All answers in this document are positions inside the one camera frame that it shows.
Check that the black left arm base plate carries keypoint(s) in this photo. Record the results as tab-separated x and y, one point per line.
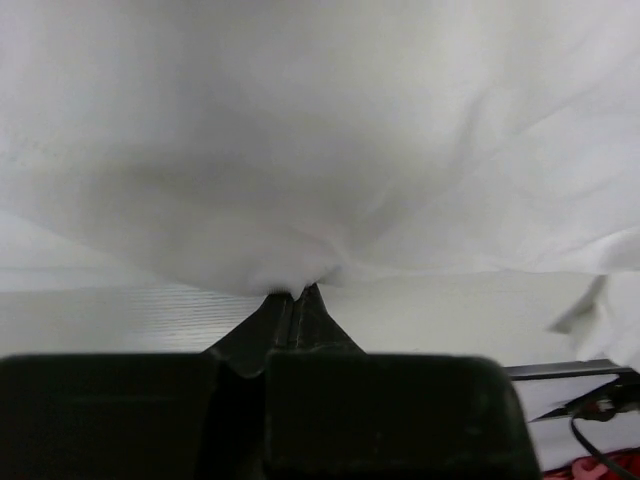
545	388

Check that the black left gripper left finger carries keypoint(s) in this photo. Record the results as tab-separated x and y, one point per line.
244	349

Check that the white t-shirt with black print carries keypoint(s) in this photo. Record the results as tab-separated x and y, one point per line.
254	146

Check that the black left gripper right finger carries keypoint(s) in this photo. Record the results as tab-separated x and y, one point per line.
314	328

